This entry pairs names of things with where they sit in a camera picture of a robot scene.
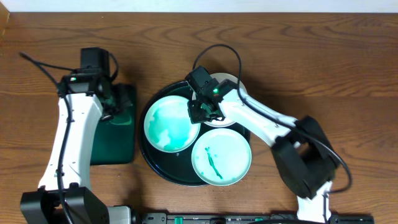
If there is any white plate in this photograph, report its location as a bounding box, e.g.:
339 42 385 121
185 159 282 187
198 73 238 128

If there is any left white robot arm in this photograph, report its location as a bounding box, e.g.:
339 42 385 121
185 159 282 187
20 74 136 223

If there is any left black cable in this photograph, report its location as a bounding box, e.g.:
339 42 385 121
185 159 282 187
19 52 119 224

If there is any round dark green tray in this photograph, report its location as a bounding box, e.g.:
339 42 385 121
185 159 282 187
139 81 250 186

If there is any pale green plate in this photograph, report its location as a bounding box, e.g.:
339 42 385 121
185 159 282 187
144 95 201 153
192 128 252 186

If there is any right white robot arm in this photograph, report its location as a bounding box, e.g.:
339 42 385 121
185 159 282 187
187 88 341 223

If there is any right black cable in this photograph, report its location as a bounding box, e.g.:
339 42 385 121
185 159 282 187
192 44 353 224

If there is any green sponge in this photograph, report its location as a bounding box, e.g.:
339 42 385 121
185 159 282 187
109 113 132 126

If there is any black cable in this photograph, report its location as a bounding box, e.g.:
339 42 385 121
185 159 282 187
192 44 353 224
19 52 119 224

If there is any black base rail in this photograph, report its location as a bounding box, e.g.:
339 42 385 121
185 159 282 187
140 213 375 224

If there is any rectangular dark green tray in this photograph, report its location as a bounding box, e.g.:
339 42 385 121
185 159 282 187
90 87 137 166

